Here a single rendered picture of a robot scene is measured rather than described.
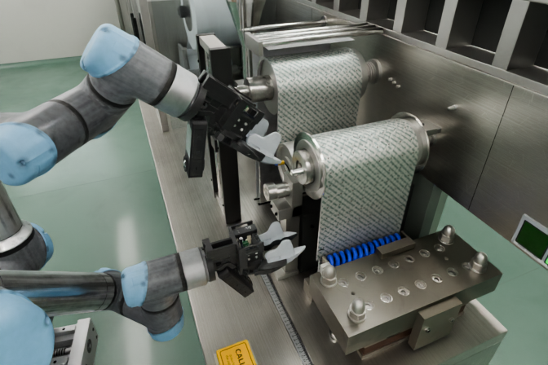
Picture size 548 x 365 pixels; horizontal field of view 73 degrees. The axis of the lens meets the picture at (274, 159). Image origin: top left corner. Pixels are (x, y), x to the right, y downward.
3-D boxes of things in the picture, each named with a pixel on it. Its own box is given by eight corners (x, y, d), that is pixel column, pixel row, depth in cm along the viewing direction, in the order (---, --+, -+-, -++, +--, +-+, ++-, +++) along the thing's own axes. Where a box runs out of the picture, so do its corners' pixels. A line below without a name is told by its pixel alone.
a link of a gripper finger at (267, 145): (300, 148, 67) (261, 123, 63) (280, 173, 68) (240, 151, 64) (295, 142, 70) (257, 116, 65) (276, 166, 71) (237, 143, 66)
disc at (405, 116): (381, 155, 97) (391, 102, 89) (382, 154, 97) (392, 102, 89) (419, 186, 86) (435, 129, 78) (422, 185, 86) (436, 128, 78)
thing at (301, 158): (290, 147, 81) (305, 154, 74) (298, 146, 82) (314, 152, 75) (293, 179, 83) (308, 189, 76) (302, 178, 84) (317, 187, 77)
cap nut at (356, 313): (343, 310, 74) (346, 296, 72) (359, 304, 76) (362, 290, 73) (353, 326, 72) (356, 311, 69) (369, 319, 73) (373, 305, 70)
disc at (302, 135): (292, 176, 89) (293, 120, 81) (293, 175, 89) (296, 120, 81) (321, 213, 77) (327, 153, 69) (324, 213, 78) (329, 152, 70)
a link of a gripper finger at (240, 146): (267, 159, 64) (226, 134, 60) (262, 165, 65) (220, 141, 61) (261, 147, 68) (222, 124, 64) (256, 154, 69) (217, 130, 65)
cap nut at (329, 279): (316, 277, 82) (318, 262, 79) (331, 271, 83) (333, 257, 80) (324, 289, 79) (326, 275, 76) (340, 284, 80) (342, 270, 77)
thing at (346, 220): (315, 259, 87) (321, 197, 77) (397, 232, 95) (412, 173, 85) (316, 261, 87) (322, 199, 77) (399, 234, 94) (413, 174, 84)
